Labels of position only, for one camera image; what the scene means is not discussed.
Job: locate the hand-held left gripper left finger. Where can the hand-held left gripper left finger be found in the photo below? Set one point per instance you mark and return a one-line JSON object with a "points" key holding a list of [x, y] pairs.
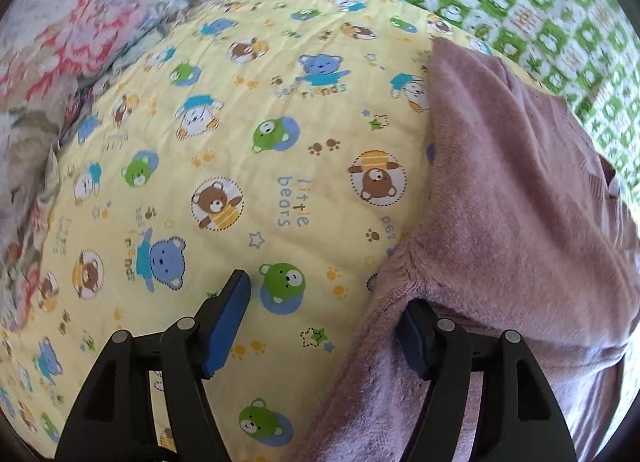
{"points": [[227, 327]]}

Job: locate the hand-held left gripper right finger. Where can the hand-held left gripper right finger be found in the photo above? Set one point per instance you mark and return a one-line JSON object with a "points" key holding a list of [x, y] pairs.
{"points": [[412, 342]]}

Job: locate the mauve knit sweater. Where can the mauve knit sweater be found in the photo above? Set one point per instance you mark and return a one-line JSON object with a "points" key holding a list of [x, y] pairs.
{"points": [[500, 192]]}

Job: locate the yellow bear print blanket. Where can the yellow bear print blanket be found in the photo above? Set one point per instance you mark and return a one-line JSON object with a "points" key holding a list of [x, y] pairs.
{"points": [[280, 152]]}

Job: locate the lilac floral quilt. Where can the lilac floral quilt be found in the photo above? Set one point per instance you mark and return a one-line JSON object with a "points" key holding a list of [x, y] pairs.
{"points": [[75, 32]]}

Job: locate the green checkered pillow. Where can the green checkered pillow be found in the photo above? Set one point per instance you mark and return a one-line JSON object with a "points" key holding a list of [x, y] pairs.
{"points": [[525, 7]]}

